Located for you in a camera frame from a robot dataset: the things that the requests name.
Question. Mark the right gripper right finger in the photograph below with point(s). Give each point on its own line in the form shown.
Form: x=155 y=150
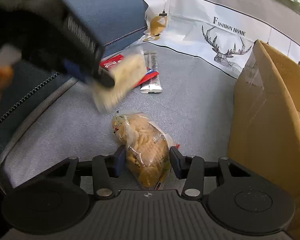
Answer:
x=192 y=170

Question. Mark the puffed rice cake pack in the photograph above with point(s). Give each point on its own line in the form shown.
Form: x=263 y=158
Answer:
x=106 y=99

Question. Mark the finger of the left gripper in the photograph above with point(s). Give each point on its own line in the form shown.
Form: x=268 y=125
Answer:
x=104 y=77
x=75 y=71

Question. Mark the grey deer-print sofa cover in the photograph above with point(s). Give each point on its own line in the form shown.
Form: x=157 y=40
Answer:
x=46 y=117

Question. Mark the clear bag of cookies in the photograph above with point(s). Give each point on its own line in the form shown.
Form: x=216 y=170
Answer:
x=147 y=148

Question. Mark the silver stick packet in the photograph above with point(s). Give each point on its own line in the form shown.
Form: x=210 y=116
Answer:
x=152 y=83

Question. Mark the brown cardboard box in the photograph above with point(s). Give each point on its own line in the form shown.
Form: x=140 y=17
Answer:
x=265 y=131

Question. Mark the red blue spicy snack packet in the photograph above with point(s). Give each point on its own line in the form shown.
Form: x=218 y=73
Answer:
x=128 y=71

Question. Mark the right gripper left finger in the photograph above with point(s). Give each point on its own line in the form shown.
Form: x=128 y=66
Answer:
x=103 y=169

